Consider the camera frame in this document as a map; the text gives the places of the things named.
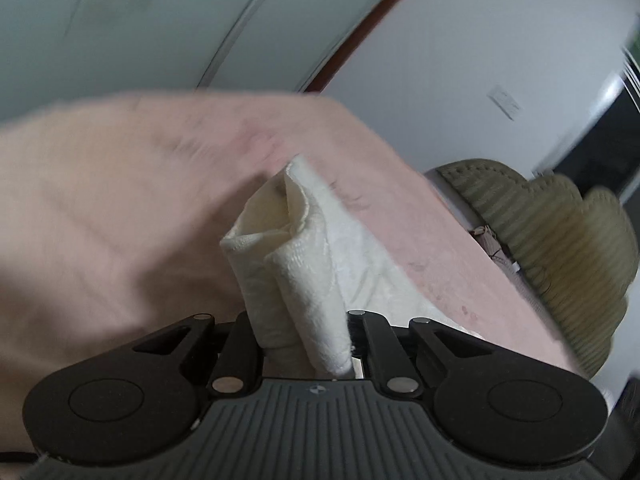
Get white pants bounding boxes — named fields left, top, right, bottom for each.
left=220, top=156, right=457, bottom=379

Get pink bed blanket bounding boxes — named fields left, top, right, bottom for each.
left=1, top=92, right=576, bottom=452

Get olive padded headboard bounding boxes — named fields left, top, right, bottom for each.
left=437, top=159, right=639, bottom=376

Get glass wardrobe sliding door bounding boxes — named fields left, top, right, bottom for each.
left=1, top=0, right=381, bottom=119

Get white wall socket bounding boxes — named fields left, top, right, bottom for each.
left=487, top=86, right=522, bottom=122

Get dark window with frame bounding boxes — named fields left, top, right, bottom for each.
left=534, top=66, right=639, bottom=203

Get brown wooden door frame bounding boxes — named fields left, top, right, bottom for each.
left=302, top=0, right=400, bottom=93

